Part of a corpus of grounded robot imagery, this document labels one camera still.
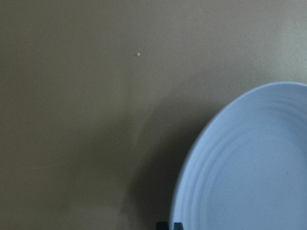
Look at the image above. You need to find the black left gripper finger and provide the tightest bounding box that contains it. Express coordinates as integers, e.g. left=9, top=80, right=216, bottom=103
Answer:
left=156, top=221, right=168, bottom=230

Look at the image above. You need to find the blue plate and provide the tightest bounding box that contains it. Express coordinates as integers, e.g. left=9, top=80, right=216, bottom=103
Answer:
left=169, top=82, right=307, bottom=230

